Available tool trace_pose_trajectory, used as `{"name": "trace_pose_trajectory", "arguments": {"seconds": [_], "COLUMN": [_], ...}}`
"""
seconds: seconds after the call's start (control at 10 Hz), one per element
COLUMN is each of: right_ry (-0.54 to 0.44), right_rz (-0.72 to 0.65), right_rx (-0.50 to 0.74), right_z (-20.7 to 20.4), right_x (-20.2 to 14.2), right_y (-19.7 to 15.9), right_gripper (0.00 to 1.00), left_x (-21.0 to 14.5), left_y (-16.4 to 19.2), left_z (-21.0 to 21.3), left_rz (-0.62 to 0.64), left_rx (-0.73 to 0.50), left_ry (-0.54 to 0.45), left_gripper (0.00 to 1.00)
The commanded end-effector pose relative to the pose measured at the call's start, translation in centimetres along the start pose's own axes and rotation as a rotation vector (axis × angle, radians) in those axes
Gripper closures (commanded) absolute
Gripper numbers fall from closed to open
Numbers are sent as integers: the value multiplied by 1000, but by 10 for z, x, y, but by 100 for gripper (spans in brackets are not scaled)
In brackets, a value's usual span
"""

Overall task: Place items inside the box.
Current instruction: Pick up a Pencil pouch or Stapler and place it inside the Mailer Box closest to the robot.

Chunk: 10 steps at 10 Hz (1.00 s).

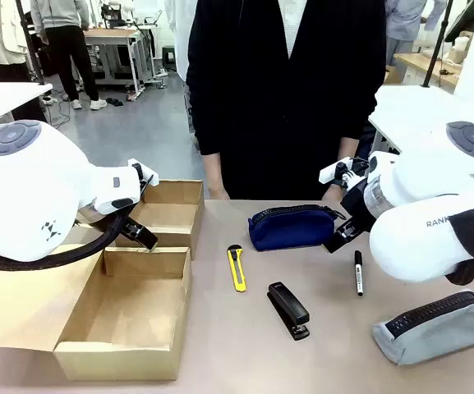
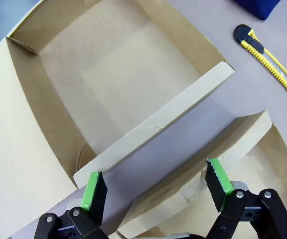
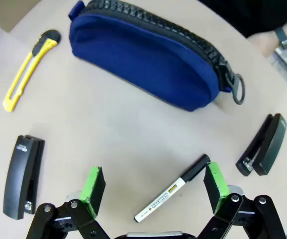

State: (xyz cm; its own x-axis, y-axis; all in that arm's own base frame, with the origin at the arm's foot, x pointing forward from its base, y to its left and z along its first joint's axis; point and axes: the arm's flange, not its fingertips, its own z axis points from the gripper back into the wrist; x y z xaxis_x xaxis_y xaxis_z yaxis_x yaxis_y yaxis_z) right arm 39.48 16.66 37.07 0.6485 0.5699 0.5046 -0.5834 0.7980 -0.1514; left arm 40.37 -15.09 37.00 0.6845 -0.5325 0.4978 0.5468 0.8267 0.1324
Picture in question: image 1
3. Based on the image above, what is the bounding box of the grey zipper pouch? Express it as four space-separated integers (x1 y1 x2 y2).
370 289 474 368

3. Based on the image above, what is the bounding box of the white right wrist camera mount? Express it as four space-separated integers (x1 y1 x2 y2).
318 156 370 190

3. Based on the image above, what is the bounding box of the bystander in light blue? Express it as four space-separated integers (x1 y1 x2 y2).
384 0 449 66

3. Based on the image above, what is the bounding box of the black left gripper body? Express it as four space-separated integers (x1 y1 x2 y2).
122 218 147 241

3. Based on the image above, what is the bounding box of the small open cardboard box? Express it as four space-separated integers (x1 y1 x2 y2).
62 178 205 262

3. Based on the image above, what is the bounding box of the bystander in white coat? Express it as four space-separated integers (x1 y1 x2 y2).
163 0 200 83

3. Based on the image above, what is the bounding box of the black right arm cable sleeve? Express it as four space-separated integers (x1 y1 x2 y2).
444 207 474 287

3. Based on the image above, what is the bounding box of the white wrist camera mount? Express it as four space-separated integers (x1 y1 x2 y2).
127 158 160 190
318 156 370 190

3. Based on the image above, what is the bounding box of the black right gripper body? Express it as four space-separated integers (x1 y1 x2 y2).
340 179 380 231

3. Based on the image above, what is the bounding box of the wooden top workbench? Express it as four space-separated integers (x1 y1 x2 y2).
81 27 150 99

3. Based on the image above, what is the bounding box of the black tripod pole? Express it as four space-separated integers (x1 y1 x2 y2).
14 0 47 86
422 0 454 89

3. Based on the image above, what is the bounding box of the white side table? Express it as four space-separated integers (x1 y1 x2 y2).
0 81 53 131
367 84 474 156

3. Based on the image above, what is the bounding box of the person left forearm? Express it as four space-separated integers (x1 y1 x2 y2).
337 136 361 162

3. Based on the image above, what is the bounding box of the blue zipper pouch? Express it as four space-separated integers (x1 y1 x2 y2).
247 204 348 253

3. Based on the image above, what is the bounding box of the black arm cable sleeve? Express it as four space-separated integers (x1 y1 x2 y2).
0 204 127 273
444 207 474 287

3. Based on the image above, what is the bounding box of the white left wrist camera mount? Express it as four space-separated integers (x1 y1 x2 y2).
127 158 160 190

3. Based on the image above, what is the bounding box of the wooden desk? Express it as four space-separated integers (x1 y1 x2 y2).
394 52 462 91

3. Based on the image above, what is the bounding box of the black stapler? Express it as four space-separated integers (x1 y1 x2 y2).
266 281 311 342

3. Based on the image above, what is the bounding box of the person torso black cardigan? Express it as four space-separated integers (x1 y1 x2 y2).
186 0 388 201

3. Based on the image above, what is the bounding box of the person left hand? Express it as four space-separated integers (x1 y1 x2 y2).
321 183 347 204

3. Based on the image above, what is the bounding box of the bystander in black trousers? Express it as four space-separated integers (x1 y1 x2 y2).
30 0 108 111

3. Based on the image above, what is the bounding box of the black left arm cable sleeve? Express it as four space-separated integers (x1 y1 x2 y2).
0 204 127 273

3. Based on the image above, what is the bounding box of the yellow box cutter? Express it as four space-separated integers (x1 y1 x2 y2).
226 244 248 294

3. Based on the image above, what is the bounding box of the black marker pen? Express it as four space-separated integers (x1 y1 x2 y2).
352 250 366 298

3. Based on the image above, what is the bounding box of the person right hand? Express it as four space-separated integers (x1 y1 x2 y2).
207 180 231 201

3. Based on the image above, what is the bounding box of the large open cardboard box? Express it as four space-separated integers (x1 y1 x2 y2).
0 244 193 383

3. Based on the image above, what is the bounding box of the person right forearm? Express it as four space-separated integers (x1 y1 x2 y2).
202 151 224 186

